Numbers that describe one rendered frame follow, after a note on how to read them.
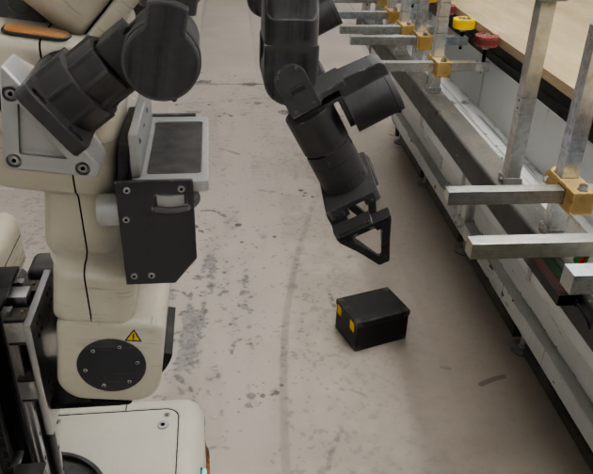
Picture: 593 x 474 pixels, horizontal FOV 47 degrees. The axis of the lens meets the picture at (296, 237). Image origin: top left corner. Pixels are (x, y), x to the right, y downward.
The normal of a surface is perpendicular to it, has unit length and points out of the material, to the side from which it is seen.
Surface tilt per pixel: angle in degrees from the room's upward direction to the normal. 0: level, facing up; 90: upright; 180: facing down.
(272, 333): 0
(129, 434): 0
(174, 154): 0
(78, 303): 90
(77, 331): 90
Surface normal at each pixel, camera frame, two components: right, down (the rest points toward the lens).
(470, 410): 0.03, -0.87
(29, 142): 0.11, 0.50
